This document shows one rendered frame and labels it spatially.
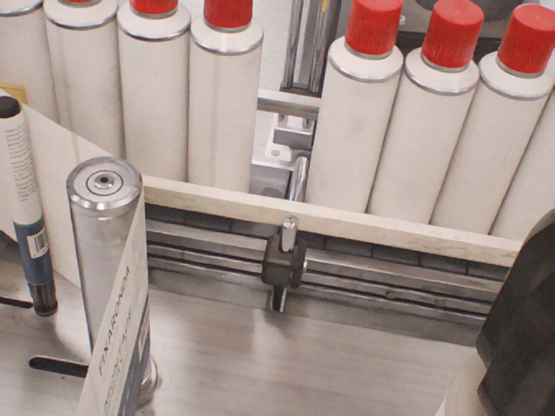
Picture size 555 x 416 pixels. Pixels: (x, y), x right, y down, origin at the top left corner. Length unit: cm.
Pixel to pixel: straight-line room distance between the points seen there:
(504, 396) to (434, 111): 29
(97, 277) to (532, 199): 33
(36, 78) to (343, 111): 23
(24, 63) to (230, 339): 25
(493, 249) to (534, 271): 34
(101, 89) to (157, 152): 6
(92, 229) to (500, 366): 21
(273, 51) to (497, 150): 40
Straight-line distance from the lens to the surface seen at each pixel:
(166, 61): 55
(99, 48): 56
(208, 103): 56
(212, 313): 57
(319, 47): 64
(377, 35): 51
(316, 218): 59
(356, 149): 56
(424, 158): 56
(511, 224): 63
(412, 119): 54
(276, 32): 93
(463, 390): 34
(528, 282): 27
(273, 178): 67
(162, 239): 63
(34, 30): 58
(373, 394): 55
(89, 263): 42
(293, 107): 62
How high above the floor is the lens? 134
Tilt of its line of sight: 46 degrees down
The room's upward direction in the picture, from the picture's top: 7 degrees clockwise
